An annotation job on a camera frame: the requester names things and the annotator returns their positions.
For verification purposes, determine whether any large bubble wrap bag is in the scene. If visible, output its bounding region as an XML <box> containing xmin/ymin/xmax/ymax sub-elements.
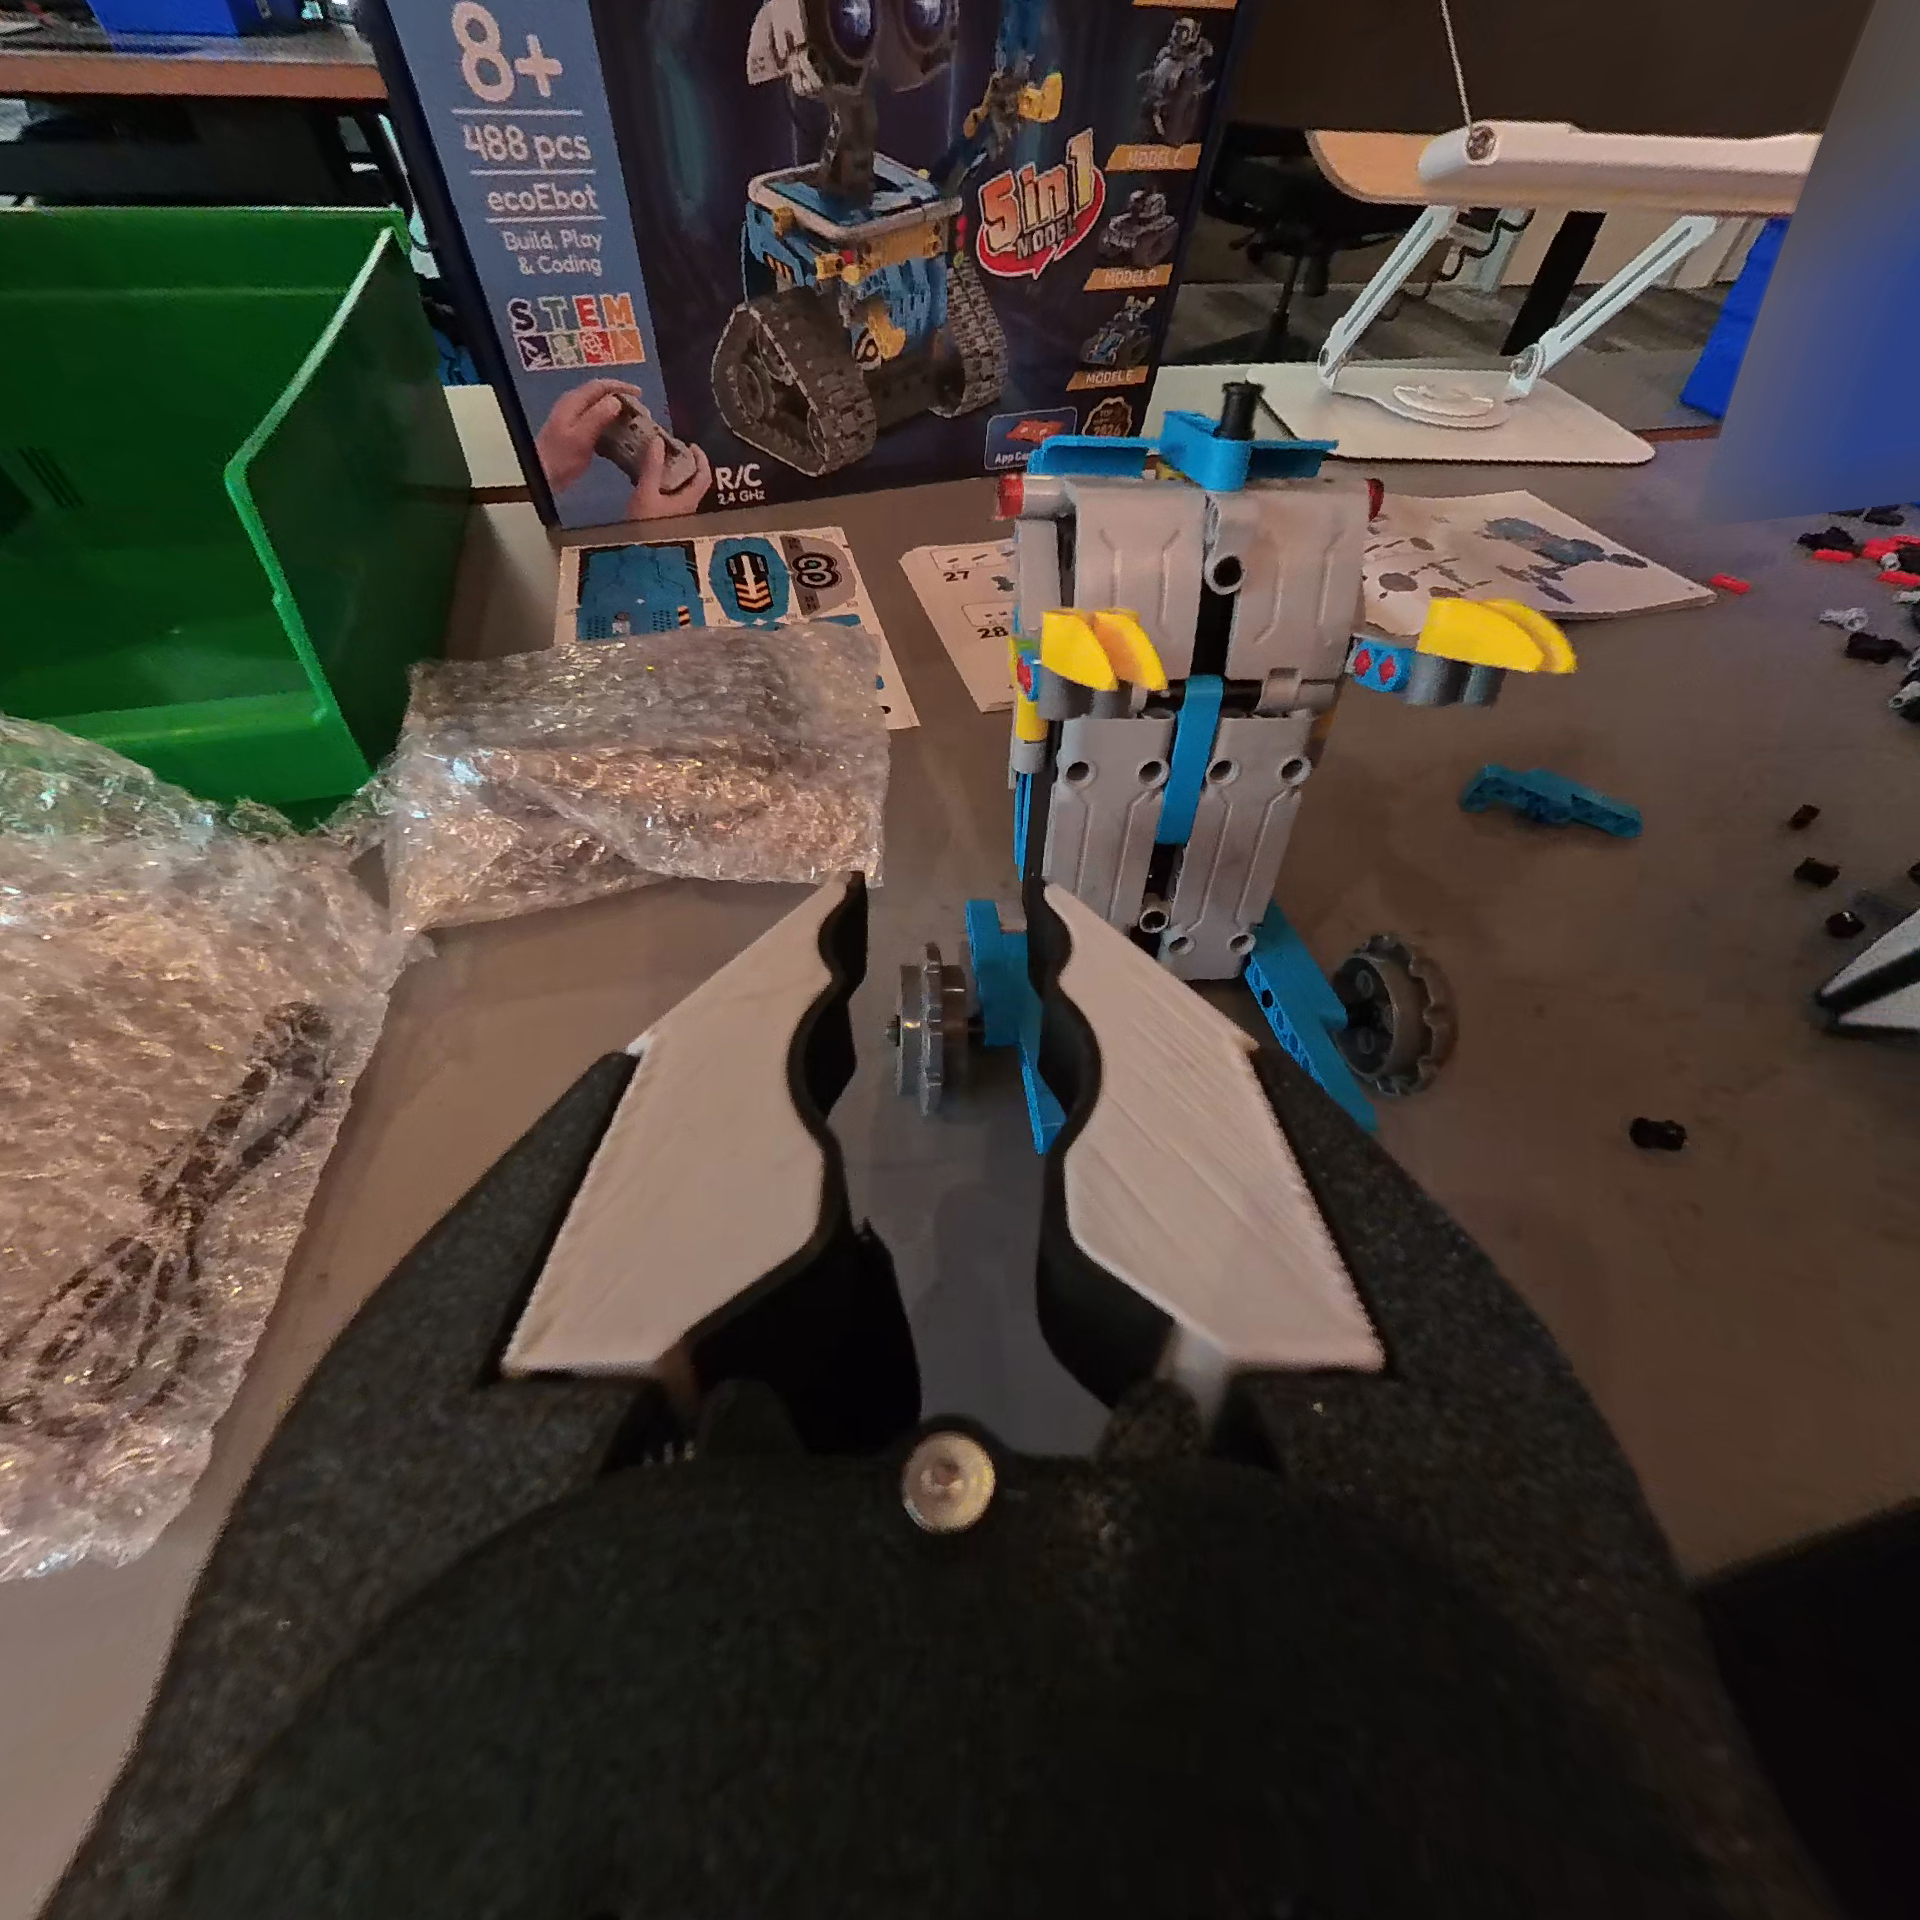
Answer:
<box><xmin>0</xmin><ymin>716</ymin><xmax>405</xmax><ymax>1584</ymax></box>

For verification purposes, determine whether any green bin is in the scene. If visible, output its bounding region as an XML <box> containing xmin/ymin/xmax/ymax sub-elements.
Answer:
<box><xmin>0</xmin><ymin>205</ymin><xmax>474</xmax><ymax>832</ymax></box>

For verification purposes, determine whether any blue sticker sheet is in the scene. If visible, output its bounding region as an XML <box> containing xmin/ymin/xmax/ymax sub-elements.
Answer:
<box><xmin>556</xmin><ymin>528</ymin><xmax>920</xmax><ymax>732</ymax></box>

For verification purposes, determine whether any grey desk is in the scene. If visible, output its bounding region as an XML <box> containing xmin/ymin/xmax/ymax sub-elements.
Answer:
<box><xmin>0</xmin><ymin>450</ymin><xmax>1920</xmax><ymax>1920</ymax></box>

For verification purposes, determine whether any white board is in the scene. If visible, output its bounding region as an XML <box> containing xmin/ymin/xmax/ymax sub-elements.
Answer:
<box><xmin>1244</xmin><ymin>357</ymin><xmax>1657</xmax><ymax>465</ymax></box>

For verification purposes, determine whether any robot kit box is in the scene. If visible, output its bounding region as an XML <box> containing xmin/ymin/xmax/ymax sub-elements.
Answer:
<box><xmin>367</xmin><ymin>0</ymin><xmax>1248</xmax><ymax>529</ymax></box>

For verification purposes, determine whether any dark board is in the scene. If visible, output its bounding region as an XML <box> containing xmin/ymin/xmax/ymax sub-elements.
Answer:
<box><xmin>1223</xmin><ymin>0</ymin><xmax>1884</xmax><ymax>139</ymax></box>

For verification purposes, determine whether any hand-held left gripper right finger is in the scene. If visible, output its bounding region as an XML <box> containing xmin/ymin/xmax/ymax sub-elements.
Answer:
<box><xmin>1026</xmin><ymin>878</ymin><xmax>1391</xmax><ymax>1435</ymax></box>

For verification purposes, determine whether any blue bin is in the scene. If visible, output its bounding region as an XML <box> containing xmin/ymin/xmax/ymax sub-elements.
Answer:
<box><xmin>1678</xmin><ymin>226</ymin><xmax>1763</xmax><ymax>425</ymax></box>

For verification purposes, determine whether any small bubble wrap bag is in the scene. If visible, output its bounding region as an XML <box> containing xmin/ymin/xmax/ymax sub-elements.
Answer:
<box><xmin>373</xmin><ymin>621</ymin><xmax>887</xmax><ymax>937</ymax></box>

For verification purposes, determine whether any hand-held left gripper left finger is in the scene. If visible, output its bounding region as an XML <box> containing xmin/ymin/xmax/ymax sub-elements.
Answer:
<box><xmin>497</xmin><ymin>871</ymin><xmax>924</xmax><ymax>1454</ymax></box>

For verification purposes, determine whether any blue beam with holes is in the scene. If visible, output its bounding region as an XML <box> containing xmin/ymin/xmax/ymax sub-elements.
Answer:
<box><xmin>1462</xmin><ymin>765</ymin><xmax>1644</xmax><ymax>842</ymax></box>

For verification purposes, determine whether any white stand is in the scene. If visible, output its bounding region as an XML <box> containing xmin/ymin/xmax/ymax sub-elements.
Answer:
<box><xmin>1318</xmin><ymin>193</ymin><xmax>1719</xmax><ymax>427</ymax></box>

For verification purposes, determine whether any instruction booklet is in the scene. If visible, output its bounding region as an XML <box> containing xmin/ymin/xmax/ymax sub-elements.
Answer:
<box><xmin>902</xmin><ymin>484</ymin><xmax>1717</xmax><ymax>715</ymax></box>

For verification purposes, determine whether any blue toy robot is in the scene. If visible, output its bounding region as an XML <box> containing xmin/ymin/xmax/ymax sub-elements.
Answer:
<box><xmin>874</xmin><ymin>382</ymin><xmax>1581</xmax><ymax>1155</ymax></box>

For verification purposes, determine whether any pile of small building pieces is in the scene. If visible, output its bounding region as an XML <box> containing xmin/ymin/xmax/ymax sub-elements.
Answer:
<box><xmin>1793</xmin><ymin>509</ymin><xmax>1920</xmax><ymax>706</ymax></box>

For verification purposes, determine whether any wooden shelf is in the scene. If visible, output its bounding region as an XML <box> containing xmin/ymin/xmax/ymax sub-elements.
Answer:
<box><xmin>0</xmin><ymin>45</ymin><xmax>392</xmax><ymax>202</ymax></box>

